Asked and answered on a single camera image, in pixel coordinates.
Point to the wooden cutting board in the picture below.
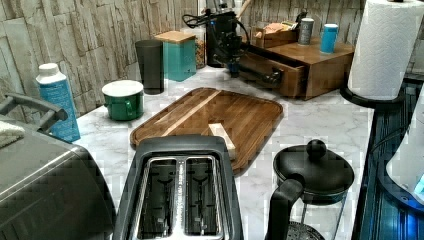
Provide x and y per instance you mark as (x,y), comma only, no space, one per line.
(249,121)

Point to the black french press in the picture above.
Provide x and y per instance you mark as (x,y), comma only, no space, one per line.
(313,182)

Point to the wooden drawer with black handle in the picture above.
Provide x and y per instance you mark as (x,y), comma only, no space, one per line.
(271,70)

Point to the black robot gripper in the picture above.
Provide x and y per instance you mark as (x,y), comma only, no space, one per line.
(228,51)

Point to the white paper towel roll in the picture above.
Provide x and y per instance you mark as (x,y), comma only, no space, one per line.
(384,46)

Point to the green mug with white lid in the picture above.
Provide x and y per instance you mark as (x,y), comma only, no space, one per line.
(124,99)

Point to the black silver toaster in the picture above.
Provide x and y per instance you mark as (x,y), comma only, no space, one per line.
(180,188)

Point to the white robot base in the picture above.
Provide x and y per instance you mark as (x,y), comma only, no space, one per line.
(402,176)

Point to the black paper towel holder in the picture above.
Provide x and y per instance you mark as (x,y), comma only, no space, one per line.
(383,105)

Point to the stainless steel toaster oven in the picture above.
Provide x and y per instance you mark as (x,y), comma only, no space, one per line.
(50,189)

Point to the grey tin can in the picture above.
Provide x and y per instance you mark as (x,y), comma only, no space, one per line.
(305,31)

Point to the glass jar with cereal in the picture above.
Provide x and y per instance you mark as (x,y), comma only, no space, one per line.
(200,44)

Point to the small wooden tray with packets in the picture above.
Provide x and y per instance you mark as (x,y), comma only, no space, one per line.
(273,34)

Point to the blue tin can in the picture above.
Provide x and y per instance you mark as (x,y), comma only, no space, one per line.
(328,38)

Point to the wooden spoon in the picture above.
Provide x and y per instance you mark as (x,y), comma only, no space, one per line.
(243,8)

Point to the wooden drawer cabinet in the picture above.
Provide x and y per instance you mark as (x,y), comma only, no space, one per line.
(325,72)

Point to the dark grey tumbler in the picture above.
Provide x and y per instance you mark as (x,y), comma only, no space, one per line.
(150,60)

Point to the blue white carton bottle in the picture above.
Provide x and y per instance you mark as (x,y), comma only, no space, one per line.
(54,88)

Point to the black utensil holder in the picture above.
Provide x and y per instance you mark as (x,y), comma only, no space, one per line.
(210,49)

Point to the teal canister with wooden lid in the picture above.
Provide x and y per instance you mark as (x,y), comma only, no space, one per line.
(179,55)

